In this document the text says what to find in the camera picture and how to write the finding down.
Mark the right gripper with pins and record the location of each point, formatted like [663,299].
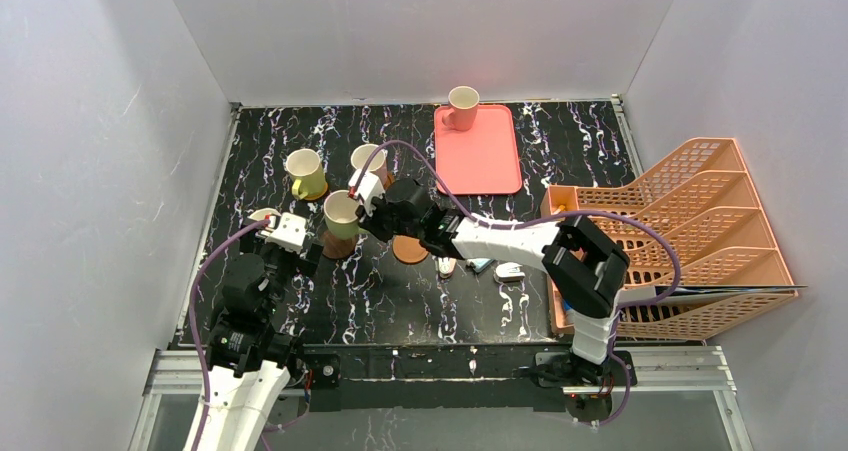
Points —
[370,219]

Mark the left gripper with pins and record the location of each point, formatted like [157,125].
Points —
[291,256]

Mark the light orange coaster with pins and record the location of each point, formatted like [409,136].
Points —
[408,250]

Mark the dark brown mug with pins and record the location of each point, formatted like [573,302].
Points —
[269,214]

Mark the dark brown coaster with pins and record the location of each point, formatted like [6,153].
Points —
[335,248]

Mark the green mug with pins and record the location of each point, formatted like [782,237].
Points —
[340,215]
[305,168]

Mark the pink mug front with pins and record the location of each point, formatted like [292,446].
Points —
[369,157]

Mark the pink mug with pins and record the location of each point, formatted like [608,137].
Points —
[463,102]
[369,157]

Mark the small orange coaster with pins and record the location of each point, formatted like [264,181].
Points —
[318,195]

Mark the pink tray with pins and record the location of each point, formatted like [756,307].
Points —
[482,160]

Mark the green mug front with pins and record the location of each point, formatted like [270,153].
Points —
[305,168]

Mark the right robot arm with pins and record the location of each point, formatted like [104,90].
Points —
[585,265]

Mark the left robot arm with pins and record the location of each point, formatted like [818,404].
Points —
[246,362]

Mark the small white stapler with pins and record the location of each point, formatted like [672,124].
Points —
[445,267]

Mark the blue white stapler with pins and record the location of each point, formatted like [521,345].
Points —
[478,265]

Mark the white stapler right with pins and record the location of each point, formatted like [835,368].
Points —
[509,272]

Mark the orange file organizer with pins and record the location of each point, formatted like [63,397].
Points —
[702,200]

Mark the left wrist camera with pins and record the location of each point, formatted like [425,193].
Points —
[288,232]

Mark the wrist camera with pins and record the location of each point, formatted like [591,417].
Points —
[364,188]
[288,232]

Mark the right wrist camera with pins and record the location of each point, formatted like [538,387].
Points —
[364,188]

